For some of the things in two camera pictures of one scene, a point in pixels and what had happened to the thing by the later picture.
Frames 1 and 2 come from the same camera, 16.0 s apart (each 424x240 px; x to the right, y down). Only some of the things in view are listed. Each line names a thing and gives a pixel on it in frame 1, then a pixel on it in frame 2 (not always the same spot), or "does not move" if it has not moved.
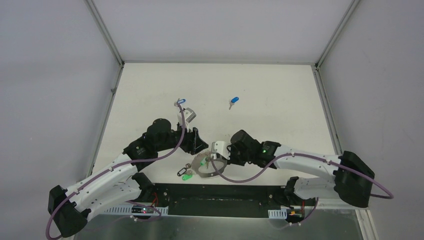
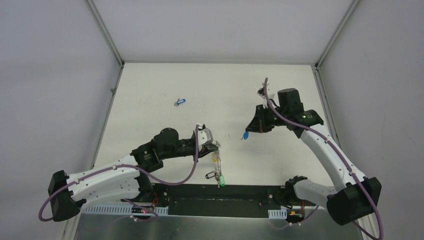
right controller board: [295, 215] does not move
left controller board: [141, 209] does not move
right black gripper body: [237, 157] to [272, 119]
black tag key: [181, 171] to [210, 175]
